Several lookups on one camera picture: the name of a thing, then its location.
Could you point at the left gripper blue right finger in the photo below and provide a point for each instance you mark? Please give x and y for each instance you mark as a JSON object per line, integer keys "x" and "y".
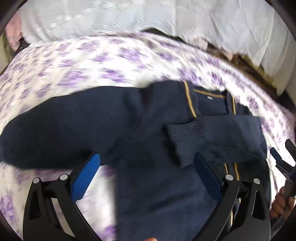
{"x": 241, "y": 212}

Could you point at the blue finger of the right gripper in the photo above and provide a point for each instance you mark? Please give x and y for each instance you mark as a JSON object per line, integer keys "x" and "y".
{"x": 276, "y": 155}

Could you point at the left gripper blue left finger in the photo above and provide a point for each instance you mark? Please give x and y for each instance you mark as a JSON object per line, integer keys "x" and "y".
{"x": 40, "y": 221}

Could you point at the navy school cardigan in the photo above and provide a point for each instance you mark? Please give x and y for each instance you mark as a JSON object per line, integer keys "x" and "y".
{"x": 150, "y": 137}

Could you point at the person's right hand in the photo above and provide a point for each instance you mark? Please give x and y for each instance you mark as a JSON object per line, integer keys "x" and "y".
{"x": 281, "y": 207}

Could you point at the white lace cover cloth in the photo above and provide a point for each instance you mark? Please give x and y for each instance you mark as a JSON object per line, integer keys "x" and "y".
{"x": 251, "y": 28}

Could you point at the purple floral bed quilt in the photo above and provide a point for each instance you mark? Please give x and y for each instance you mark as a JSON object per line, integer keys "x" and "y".
{"x": 42, "y": 71}

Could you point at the pink floral fabric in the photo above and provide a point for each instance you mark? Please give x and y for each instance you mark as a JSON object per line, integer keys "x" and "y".
{"x": 14, "y": 31}

